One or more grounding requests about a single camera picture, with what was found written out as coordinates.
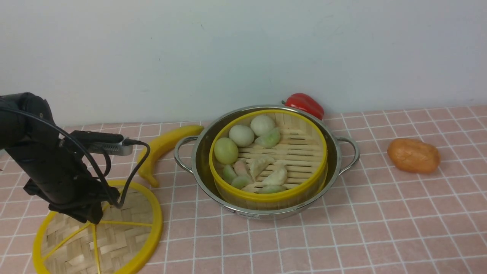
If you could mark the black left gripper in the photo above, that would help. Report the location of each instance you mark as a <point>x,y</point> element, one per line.
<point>62,179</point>

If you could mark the red bell pepper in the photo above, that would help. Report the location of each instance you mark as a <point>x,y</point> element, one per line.
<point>305,103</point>

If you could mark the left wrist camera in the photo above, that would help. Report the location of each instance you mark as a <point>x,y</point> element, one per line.
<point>103,142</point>

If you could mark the yellow plastic banana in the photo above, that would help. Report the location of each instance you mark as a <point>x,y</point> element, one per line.
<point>160,146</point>

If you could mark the stainless steel pot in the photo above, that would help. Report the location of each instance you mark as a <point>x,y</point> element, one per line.
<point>191,154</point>

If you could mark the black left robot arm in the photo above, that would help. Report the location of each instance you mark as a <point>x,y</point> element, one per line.
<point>26,117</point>

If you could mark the white dumpling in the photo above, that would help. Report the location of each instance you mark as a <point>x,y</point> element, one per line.
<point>260,164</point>
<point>277,178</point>

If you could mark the pink dumpling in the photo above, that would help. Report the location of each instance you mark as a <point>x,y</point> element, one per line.
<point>241,168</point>

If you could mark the yellow bamboo steamer basket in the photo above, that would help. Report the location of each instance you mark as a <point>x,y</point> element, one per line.
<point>302,149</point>

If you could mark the green steamed bun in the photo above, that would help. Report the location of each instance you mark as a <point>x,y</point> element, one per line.
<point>226,151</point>

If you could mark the white steamed bun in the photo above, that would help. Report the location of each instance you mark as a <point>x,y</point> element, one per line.
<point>261,125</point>
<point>241,135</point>

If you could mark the yellow bamboo steamer lid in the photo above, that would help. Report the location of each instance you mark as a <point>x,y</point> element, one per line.
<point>122,243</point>

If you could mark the green dumpling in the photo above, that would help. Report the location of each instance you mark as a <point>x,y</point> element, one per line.
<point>272,189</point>
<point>270,139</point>
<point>242,181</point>
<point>229,174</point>

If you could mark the orange-brown potato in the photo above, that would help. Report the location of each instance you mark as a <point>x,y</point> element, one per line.
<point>414,156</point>

